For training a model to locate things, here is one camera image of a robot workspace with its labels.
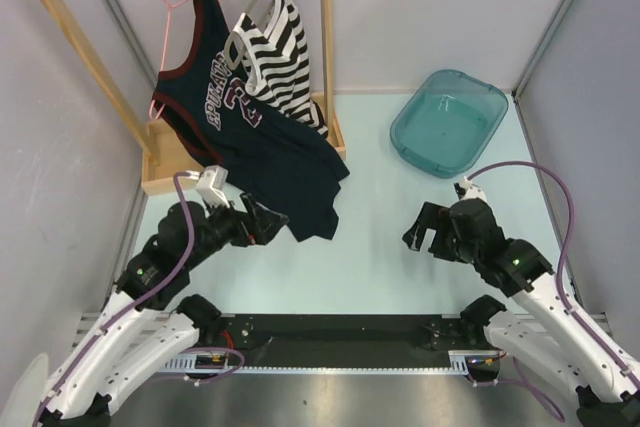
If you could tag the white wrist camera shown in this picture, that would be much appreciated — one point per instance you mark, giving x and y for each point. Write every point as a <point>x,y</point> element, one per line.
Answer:
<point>210,186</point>
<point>465,189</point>

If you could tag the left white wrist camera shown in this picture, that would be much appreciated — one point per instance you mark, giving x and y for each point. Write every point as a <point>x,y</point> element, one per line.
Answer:
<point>210,186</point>

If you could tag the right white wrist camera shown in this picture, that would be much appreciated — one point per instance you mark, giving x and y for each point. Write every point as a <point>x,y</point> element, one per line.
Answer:
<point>465,189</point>

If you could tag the wooden clothes rack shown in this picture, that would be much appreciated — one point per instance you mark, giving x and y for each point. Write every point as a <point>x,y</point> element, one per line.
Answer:
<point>167,166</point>

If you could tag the teal plastic basin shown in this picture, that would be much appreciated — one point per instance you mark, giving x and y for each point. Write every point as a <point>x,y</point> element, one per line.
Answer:
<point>447,123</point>

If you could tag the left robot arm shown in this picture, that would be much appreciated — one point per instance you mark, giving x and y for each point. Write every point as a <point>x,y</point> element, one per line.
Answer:
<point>106,367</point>

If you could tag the navy basketball jersey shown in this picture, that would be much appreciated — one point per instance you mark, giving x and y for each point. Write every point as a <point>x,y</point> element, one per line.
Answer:
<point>286,166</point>

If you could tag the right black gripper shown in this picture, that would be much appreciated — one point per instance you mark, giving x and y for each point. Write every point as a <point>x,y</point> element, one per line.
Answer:
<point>434,217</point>

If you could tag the black white striped tank top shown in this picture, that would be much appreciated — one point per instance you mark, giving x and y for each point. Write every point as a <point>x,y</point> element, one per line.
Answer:
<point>276,60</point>

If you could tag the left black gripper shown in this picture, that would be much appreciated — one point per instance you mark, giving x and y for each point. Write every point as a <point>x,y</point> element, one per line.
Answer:
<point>259,225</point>

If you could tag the pink wire hanger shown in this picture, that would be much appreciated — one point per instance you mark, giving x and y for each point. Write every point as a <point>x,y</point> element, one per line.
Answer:
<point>155,111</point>

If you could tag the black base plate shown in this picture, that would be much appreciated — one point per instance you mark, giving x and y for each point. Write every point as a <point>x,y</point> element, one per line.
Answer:
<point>274,341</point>

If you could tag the white rounded object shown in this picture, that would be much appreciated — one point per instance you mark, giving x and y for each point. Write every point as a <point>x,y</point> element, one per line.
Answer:
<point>25,397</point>

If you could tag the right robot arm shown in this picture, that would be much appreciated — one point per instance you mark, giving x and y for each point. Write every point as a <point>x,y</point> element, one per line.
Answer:
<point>575,355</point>

